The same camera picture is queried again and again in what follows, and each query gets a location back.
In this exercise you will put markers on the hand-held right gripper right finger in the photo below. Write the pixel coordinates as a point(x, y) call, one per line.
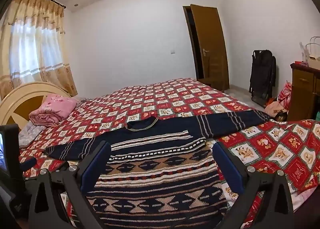
point(230, 169)

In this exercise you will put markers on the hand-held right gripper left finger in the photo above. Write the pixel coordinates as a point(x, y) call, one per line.
point(96, 166)

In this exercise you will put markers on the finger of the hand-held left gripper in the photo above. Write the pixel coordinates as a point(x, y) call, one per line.
point(28, 164)

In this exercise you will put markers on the navy patterned knit sweater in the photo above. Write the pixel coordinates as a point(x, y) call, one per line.
point(155, 169)

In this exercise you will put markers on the grey crumpled cloth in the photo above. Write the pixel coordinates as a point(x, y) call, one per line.
point(28, 133)

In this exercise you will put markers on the pink folded quilt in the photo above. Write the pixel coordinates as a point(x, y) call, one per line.
point(55, 111)

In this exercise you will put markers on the cream wooden headboard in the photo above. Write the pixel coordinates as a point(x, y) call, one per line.
point(20, 101)

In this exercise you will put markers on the pink cloth pile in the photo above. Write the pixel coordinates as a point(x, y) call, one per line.
point(275, 110)

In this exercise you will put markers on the red checked printed bedspread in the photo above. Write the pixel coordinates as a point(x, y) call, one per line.
point(175, 98)

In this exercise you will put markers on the red plaid cloth bundle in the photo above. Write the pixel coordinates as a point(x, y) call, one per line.
point(285, 93)

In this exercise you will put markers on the black bag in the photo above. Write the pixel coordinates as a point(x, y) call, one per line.
point(262, 73)

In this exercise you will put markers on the beige patterned curtain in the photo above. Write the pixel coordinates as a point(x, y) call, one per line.
point(32, 43)

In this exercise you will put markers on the brown wooden door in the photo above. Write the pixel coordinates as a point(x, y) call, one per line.
point(212, 43)

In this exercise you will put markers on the white paper bag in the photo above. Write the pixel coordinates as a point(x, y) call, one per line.
point(313, 62)

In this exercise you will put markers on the brown door frame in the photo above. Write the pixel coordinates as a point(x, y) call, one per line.
point(187, 26)

